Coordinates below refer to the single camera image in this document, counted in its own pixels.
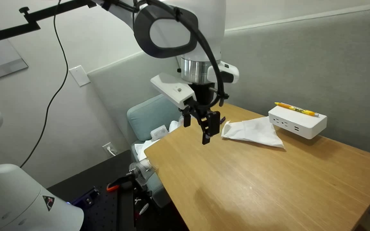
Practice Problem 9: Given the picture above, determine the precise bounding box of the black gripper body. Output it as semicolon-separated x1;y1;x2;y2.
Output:
180;82;230;128

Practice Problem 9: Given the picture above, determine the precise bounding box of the white folded cloth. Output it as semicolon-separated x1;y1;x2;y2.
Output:
221;117;286;150

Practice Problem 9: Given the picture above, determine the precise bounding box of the teal upholstered chair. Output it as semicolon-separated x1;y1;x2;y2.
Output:
126;94;184;209

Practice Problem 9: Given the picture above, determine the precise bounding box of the crumpled white cloth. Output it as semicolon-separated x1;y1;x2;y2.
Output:
133;119;185;164

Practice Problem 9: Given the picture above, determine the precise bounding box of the white power socket box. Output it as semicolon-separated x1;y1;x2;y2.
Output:
268;105;329;141

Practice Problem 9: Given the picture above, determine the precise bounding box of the yellow pen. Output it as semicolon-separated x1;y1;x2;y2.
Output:
274;101;320;118

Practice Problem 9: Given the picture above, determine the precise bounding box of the black device with blue light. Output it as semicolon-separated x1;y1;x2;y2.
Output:
69;186;101;211

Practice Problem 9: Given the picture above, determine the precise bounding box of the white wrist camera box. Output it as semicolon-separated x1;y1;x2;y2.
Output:
150;72;198;109

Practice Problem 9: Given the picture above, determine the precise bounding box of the white wall outlet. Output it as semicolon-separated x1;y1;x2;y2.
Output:
102;141;120;158

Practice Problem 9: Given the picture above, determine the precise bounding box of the orange handled clamp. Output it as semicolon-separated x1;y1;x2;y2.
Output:
106;172;137;194

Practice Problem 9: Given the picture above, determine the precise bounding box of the white wall switch plate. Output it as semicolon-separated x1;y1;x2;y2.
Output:
69;64;93;89

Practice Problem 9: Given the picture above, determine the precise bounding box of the black hanging cable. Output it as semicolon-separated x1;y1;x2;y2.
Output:
18;0;72;169

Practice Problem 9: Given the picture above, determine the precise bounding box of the black mount bar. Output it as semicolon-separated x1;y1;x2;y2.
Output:
0;0;98;48

